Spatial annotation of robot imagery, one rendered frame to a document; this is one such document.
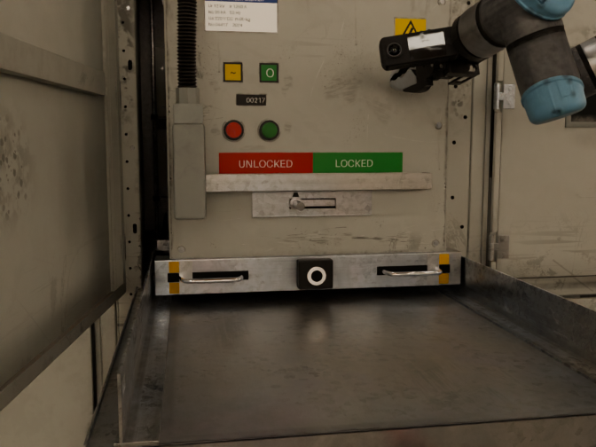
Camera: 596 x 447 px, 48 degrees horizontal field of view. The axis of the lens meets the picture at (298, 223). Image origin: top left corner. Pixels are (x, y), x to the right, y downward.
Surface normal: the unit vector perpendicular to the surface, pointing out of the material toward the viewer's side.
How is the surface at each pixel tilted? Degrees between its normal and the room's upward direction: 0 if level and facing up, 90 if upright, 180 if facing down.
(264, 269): 90
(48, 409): 90
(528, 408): 0
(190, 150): 90
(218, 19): 90
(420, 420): 0
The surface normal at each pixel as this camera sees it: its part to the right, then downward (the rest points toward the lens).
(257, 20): 0.17, 0.11
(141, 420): 0.00, -0.99
